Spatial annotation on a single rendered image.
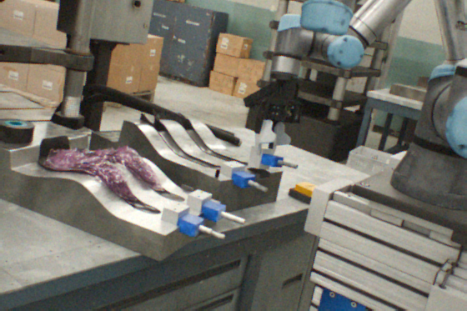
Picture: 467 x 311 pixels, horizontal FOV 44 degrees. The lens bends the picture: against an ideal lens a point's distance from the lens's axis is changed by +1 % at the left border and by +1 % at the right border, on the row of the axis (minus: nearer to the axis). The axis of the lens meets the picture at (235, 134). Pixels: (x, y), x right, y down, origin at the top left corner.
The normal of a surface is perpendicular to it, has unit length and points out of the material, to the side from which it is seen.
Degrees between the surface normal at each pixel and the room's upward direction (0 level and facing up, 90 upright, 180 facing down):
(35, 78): 88
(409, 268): 90
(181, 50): 90
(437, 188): 73
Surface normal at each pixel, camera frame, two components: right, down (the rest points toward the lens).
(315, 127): -0.47, 0.11
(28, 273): 0.20, -0.95
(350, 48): 0.10, 0.25
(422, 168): -0.62, -0.28
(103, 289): 0.75, 0.29
